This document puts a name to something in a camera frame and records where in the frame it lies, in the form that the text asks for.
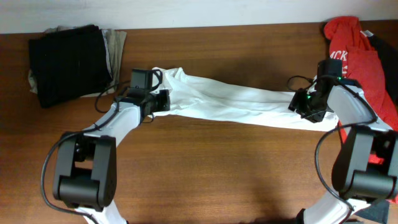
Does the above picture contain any dark grey garment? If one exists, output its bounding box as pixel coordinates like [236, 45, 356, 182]
[354, 34, 398, 224]

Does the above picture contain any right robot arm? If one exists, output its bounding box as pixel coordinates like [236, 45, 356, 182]
[289, 58, 397, 223]

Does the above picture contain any folded black garment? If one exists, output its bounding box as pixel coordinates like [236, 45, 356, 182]
[28, 25, 113, 108]

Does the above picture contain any red t-shirt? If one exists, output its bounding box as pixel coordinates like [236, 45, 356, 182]
[323, 16, 398, 205]

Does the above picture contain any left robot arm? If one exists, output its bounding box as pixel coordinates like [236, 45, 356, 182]
[45, 69, 170, 223]

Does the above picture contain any white t-shirt with robot print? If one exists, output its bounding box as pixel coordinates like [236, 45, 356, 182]
[154, 67, 338, 131]

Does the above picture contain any folded beige garment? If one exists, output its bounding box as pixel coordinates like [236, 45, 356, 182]
[28, 26, 127, 97]

